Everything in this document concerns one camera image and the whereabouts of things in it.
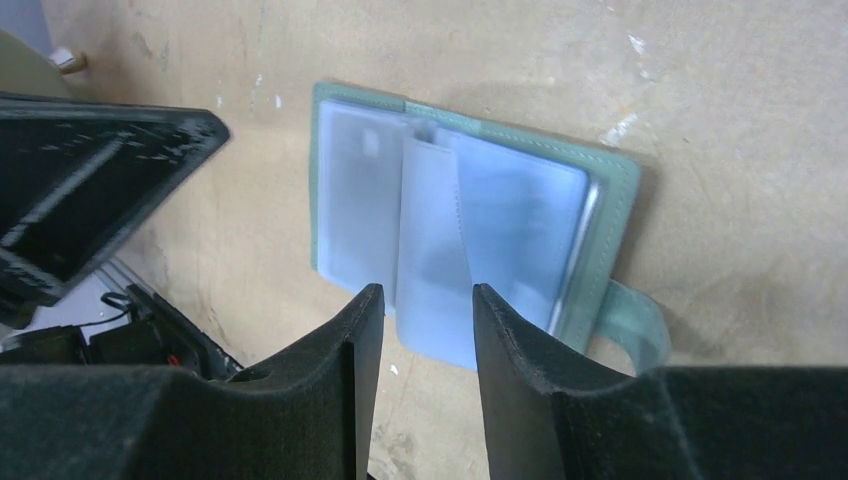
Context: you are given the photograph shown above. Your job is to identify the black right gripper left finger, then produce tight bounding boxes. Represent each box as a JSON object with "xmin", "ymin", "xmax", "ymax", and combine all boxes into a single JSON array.
[{"xmin": 1, "ymin": 284, "xmax": 384, "ymax": 479}]

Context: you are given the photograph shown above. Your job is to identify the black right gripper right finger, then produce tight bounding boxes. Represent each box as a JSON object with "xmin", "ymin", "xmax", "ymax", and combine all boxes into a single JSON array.
[{"xmin": 473, "ymin": 284, "xmax": 847, "ymax": 479}]

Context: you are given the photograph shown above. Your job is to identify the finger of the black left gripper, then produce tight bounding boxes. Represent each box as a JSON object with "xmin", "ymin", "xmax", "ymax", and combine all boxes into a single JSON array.
[{"xmin": 1, "ymin": 92, "xmax": 230, "ymax": 328}]

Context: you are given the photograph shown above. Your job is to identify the teal card holder wallet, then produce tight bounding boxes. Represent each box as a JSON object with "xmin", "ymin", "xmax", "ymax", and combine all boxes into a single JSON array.
[{"xmin": 309, "ymin": 82, "xmax": 671, "ymax": 372}]

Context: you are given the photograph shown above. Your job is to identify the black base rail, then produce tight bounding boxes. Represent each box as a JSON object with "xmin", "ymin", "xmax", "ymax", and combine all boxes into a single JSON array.
[{"xmin": 1, "ymin": 284, "xmax": 242, "ymax": 381}]

